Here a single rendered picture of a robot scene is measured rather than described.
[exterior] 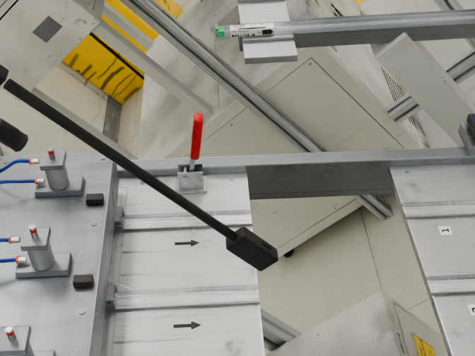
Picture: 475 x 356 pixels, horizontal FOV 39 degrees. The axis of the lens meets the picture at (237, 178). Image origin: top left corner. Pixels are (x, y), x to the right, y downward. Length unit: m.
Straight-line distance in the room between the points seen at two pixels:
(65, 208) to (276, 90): 1.06
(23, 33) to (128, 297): 1.04
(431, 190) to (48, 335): 0.48
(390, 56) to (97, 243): 0.60
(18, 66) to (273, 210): 0.83
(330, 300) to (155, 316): 1.37
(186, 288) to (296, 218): 1.35
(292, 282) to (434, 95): 1.14
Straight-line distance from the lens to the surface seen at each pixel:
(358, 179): 0.87
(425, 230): 0.79
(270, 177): 0.84
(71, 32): 1.63
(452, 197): 0.84
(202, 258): 0.74
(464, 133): 0.90
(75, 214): 0.72
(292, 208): 2.00
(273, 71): 1.68
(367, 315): 1.08
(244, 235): 0.55
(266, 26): 0.93
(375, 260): 1.99
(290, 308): 2.12
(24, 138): 0.60
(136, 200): 0.81
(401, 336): 1.06
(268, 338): 1.16
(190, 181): 0.80
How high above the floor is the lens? 1.42
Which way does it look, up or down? 32 degrees down
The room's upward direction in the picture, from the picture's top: 53 degrees counter-clockwise
